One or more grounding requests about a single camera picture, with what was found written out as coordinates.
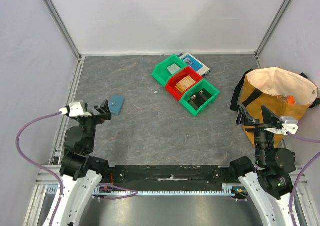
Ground blue card holder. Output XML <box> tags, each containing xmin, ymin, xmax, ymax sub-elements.
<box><xmin>109</xmin><ymin>96</ymin><xmax>125</xmax><ymax>115</ymax></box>

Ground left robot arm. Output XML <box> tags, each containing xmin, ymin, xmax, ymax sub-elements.
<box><xmin>44</xmin><ymin>100</ymin><xmax>112</xmax><ymax>225</ymax></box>

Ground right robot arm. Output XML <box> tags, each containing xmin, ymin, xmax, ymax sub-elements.
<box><xmin>229</xmin><ymin>104</ymin><xmax>300</xmax><ymax>225</ymax></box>

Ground brown cards in bin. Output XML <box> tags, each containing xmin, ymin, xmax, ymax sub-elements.
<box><xmin>175</xmin><ymin>75</ymin><xmax>196</xmax><ymax>92</ymax></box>

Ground grey card in bin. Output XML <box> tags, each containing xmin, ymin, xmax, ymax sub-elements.
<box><xmin>167</xmin><ymin>63</ymin><xmax>181</xmax><ymax>75</ymax></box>

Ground orange item in bag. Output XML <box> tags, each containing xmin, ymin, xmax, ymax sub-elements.
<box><xmin>287</xmin><ymin>95</ymin><xmax>296</xmax><ymax>105</ymax></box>

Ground yellow tote bag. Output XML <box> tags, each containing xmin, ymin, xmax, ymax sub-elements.
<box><xmin>230</xmin><ymin>66</ymin><xmax>319</xmax><ymax>151</ymax></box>

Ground green bin near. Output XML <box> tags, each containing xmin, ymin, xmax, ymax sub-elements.
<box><xmin>180</xmin><ymin>79</ymin><xmax>220</xmax><ymax>116</ymax></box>

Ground green bin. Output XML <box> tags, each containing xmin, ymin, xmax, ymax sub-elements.
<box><xmin>152</xmin><ymin>54</ymin><xmax>187</xmax><ymax>87</ymax></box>
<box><xmin>180</xmin><ymin>79</ymin><xmax>220</xmax><ymax>116</ymax></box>

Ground black items in bin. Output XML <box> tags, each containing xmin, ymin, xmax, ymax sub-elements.
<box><xmin>188</xmin><ymin>88</ymin><xmax>212</xmax><ymax>110</ymax></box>

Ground green bin far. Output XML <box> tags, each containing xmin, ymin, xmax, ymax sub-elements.
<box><xmin>152</xmin><ymin>54</ymin><xmax>187</xmax><ymax>87</ymax></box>

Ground red bin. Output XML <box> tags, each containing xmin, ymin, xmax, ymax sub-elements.
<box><xmin>165</xmin><ymin>66</ymin><xmax>203</xmax><ymax>101</ymax></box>

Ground blue white box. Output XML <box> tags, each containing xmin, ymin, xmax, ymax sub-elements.
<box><xmin>177</xmin><ymin>52</ymin><xmax>211</xmax><ymax>77</ymax></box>

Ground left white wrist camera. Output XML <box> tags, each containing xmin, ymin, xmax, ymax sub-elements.
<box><xmin>59</xmin><ymin>101</ymin><xmax>87</xmax><ymax>117</ymax></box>

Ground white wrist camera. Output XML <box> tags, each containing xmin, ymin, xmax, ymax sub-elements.
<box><xmin>59</xmin><ymin>101</ymin><xmax>87</xmax><ymax>117</ymax></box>
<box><xmin>266</xmin><ymin>116</ymin><xmax>299</xmax><ymax>135</ymax></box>

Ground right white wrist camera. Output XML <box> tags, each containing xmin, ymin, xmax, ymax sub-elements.
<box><xmin>266</xmin><ymin>116</ymin><xmax>299</xmax><ymax>135</ymax></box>

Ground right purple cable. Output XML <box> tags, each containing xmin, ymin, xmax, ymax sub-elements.
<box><xmin>231</xmin><ymin>132</ymin><xmax>320</xmax><ymax>226</ymax></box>

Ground purple cable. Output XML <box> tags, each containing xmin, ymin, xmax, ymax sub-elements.
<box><xmin>16</xmin><ymin>111</ymin><xmax>139</xmax><ymax>226</ymax></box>
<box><xmin>231</xmin><ymin>132</ymin><xmax>320</xmax><ymax>226</ymax></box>

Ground white cable duct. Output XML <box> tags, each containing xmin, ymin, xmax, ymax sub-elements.
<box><xmin>46</xmin><ymin>184</ymin><xmax>238</xmax><ymax>196</ymax></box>

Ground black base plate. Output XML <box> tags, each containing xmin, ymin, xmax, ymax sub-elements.
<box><xmin>102</xmin><ymin>165</ymin><xmax>240</xmax><ymax>191</ymax></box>

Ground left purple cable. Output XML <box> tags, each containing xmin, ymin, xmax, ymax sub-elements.
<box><xmin>16</xmin><ymin>111</ymin><xmax>139</xmax><ymax>226</ymax></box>

